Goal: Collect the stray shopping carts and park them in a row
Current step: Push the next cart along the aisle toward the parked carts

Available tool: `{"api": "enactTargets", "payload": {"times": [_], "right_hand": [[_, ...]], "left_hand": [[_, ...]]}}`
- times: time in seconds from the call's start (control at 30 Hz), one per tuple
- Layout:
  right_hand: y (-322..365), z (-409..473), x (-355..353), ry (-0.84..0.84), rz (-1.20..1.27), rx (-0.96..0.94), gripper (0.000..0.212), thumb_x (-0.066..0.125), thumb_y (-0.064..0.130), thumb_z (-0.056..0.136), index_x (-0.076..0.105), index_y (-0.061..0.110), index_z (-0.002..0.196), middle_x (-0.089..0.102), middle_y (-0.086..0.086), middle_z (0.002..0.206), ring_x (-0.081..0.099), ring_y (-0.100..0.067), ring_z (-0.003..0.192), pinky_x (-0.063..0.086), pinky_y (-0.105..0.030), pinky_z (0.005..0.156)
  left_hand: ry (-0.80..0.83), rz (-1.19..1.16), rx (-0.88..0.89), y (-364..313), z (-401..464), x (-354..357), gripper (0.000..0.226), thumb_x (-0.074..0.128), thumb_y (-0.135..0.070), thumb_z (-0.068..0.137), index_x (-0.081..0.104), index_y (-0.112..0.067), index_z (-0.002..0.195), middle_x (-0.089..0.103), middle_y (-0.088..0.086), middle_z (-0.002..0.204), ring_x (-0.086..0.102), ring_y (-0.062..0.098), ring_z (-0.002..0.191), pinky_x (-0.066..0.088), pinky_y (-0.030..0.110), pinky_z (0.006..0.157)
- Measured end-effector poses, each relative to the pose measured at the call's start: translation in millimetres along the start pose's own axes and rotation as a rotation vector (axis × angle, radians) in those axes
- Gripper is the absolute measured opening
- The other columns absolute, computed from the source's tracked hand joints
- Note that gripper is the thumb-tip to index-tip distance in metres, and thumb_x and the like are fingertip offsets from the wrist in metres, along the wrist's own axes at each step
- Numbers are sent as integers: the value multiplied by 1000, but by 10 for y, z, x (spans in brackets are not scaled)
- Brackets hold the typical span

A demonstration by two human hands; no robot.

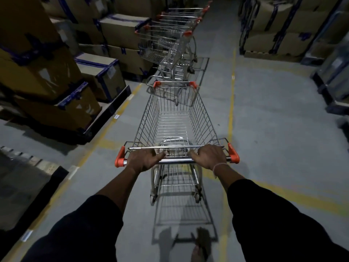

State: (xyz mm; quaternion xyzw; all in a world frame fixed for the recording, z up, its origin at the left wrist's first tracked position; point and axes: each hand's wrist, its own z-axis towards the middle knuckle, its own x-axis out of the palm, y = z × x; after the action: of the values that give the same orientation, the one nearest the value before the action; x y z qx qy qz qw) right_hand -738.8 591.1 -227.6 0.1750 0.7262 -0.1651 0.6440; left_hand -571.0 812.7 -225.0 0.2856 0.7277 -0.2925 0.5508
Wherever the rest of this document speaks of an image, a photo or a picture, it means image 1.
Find person's left hand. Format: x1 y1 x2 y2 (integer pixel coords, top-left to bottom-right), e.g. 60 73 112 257
126 148 167 174

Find person's right hand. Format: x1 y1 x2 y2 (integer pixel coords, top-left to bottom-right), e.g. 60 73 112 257
189 144 228 172

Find metal shopping cart orange corners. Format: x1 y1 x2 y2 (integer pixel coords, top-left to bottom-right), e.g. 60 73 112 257
115 80 240 205

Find person's left forearm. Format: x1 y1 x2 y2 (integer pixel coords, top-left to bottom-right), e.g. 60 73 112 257
22 166 140 262

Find person's right forearm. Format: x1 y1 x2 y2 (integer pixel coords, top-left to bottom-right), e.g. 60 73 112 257
214 164 349 262

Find thin thread wristband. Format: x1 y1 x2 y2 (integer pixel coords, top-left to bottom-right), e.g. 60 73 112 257
212 162 231 179

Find dark sandal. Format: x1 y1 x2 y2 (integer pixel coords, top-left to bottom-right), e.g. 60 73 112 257
191 227 214 262

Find row of nested shopping carts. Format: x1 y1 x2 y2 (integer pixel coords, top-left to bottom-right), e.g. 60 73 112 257
134 0 214 105

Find stack of taped cardboard boxes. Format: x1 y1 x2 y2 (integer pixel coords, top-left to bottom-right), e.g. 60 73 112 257
0 0 169 132
238 0 341 63

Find stack of grey wrapped goods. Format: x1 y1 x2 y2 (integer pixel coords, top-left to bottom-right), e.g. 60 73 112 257
300 0 349 126

